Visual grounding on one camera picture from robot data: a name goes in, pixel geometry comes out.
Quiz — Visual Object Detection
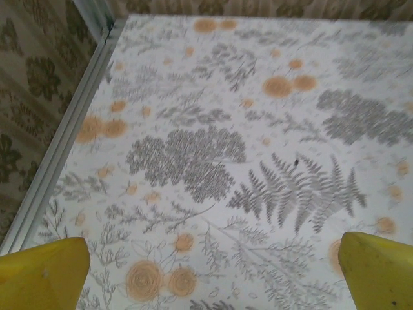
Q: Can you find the floral print tablecloth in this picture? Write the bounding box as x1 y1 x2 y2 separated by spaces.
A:
6 12 413 310

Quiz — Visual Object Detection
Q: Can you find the aluminium table side rail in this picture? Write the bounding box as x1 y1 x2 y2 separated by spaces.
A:
0 17 129 258

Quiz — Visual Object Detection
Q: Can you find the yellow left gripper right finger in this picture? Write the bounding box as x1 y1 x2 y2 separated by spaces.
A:
339 231 413 310

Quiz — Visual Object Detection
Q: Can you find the aluminium frame post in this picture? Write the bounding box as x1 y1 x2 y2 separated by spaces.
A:
72 0 114 41

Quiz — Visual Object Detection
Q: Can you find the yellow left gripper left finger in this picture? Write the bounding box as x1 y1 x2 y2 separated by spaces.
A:
0 237 91 310

